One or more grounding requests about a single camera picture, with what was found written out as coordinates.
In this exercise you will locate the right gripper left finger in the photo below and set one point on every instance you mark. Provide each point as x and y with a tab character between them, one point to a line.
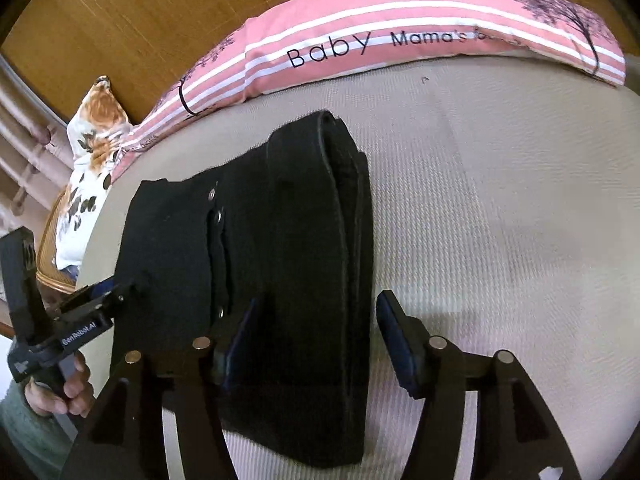
123	435

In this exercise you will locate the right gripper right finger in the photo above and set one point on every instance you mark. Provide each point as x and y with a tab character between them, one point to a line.
516	436

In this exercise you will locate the black denim pants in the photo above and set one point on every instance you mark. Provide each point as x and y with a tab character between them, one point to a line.
271	256

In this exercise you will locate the green left sleeve forearm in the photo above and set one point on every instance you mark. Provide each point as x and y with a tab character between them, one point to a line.
39	439

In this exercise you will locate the left hand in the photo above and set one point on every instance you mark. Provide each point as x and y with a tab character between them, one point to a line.
78	396

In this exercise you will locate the wooden chair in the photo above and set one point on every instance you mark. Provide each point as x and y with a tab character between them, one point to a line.
47	273

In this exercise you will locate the floral pillow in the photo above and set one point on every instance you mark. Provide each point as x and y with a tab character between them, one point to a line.
94	132

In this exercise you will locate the beige bed mattress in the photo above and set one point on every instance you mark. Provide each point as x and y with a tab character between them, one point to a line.
506	215

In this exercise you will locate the wooden headboard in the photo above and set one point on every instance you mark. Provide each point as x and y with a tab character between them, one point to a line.
59	47

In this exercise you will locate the pink striped long pillow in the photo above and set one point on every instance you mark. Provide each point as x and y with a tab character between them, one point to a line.
303	41

